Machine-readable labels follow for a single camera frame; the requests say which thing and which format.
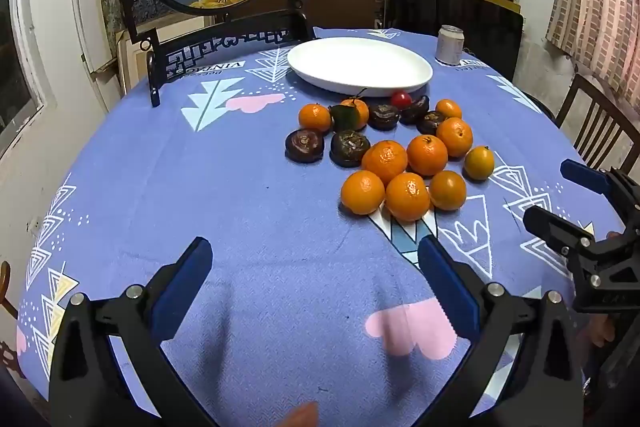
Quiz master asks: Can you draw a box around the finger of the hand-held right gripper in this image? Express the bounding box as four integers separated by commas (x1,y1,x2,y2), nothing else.
560,159,640,210
523,205,596,255

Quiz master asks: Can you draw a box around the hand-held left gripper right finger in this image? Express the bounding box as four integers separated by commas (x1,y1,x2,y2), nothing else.
417,234,586,427

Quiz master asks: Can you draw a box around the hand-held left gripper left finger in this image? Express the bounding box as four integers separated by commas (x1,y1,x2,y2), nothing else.
48,236,216,427

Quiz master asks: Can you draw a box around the small yellow citrus fruit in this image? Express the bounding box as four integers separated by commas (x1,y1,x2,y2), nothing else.
464,146,496,180

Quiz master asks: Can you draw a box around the pile of mandarin oranges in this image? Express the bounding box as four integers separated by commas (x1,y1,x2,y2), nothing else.
298,89,474,223

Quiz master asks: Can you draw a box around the dark brown water chestnut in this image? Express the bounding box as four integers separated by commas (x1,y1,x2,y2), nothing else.
400,96,430,125
285,129,325,164
368,104,401,131
330,130,372,168
416,110,447,135

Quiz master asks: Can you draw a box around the white oval plate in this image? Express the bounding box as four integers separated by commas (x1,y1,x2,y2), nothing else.
287,38,434,98

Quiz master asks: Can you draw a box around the person's right hand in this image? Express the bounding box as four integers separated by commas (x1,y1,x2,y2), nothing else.
575,314,617,349

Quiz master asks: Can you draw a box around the person's left hand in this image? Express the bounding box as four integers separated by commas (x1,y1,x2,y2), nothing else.
279,402,321,427

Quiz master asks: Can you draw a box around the dark wooden chair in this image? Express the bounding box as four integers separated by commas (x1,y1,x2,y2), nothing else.
555,74,640,170
0,261,21,378

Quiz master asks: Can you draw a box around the blue printed tablecloth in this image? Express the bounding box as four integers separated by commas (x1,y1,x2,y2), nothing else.
15,27,631,427

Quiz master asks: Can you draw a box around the brick pattern cloth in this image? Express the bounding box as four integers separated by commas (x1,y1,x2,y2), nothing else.
545,0,640,108

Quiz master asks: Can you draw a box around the white drink can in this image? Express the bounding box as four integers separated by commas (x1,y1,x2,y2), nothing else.
435,25,466,66

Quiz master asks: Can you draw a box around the black flat panel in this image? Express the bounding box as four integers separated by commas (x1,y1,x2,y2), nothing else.
384,0,524,80

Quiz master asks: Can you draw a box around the white door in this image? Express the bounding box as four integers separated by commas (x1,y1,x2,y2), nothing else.
70,0,121,108

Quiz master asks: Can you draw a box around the brown cardboard box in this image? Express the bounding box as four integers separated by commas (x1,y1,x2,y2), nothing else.
305,0,386,29

